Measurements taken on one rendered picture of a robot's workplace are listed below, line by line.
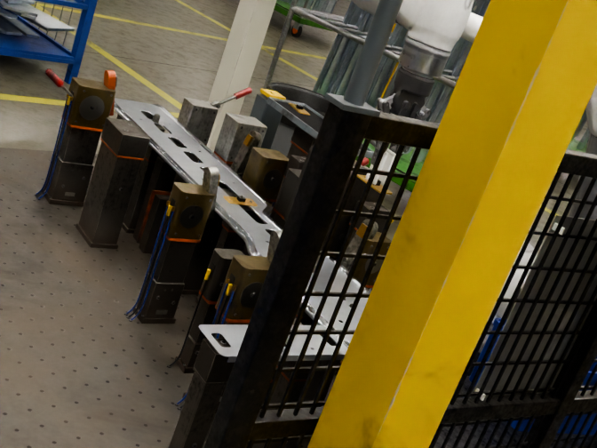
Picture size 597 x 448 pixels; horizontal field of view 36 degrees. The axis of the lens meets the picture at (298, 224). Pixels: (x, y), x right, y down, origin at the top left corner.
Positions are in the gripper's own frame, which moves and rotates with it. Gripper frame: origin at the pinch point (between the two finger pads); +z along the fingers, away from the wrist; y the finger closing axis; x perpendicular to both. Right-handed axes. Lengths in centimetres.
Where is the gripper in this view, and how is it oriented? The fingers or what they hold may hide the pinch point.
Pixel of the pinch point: (380, 166)
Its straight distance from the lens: 185.5
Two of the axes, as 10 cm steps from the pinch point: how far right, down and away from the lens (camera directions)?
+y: -7.9, -0.6, -6.2
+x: 5.3, 4.6, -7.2
